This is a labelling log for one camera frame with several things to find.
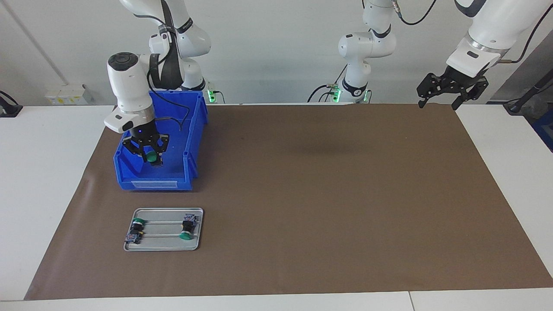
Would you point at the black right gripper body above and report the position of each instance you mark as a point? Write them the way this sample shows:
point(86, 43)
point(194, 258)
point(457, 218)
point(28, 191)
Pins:
point(143, 133)

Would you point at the blue crate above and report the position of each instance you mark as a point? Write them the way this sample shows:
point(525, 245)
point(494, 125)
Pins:
point(546, 129)

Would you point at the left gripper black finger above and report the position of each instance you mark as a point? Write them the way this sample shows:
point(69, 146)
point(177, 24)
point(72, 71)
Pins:
point(473, 90)
point(431, 86)

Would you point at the green push button switch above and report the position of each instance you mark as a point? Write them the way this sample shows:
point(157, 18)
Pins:
point(151, 157)
point(188, 224)
point(135, 233)

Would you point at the black table clamp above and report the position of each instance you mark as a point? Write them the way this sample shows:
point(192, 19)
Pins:
point(11, 110)

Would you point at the green lit base connector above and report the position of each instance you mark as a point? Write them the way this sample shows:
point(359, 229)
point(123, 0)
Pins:
point(211, 93)
point(333, 93)

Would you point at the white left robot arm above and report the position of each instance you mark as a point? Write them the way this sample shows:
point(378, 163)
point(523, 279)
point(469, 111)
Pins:
point(492, 26)

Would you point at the blue plastic storage bin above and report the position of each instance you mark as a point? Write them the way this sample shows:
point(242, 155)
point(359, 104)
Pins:
point(194, 129)

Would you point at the black stand with pole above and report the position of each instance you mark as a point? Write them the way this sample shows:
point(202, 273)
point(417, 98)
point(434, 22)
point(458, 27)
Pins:
point(516, 106)

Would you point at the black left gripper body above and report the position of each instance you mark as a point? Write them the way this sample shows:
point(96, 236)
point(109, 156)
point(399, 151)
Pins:
point(460, 80)

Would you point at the grey metal tray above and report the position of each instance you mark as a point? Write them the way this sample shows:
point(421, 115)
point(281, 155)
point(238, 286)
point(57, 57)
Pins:
point(168, 245)

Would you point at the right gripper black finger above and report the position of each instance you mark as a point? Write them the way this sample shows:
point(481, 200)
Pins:
point(136, 149)
point(160, 149)

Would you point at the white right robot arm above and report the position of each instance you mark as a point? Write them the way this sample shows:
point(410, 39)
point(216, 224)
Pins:
point(129, 86)

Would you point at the brown table mat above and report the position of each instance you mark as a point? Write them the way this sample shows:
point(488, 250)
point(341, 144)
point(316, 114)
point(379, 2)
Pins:
point(345, 216)

